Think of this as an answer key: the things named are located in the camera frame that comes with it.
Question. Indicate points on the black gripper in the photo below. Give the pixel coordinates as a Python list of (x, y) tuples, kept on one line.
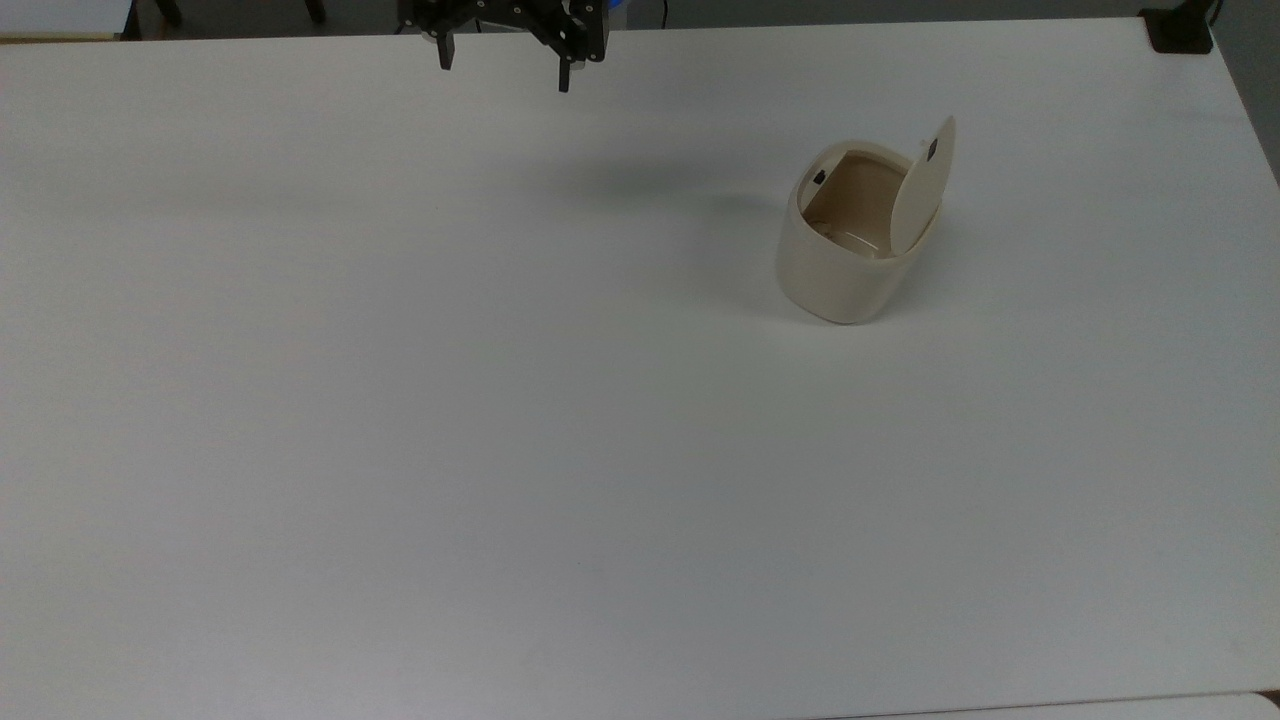
[(540, 18)]

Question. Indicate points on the beige trash bin lid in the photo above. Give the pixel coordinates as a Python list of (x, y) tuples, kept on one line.
[(925, 190)]

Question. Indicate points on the white neighbouring desk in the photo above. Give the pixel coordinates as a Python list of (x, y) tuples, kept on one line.
[(60, 18)]

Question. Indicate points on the black camera pole clamp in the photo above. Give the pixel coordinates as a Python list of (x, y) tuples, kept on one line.
[(1180, 30)]

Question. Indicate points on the beige plastic trash bin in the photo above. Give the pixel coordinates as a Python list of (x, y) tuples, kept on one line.
[(840, 275)]

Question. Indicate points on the black chair leg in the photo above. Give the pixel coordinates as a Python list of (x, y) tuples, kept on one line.
[(170, 10), (315, 9)]

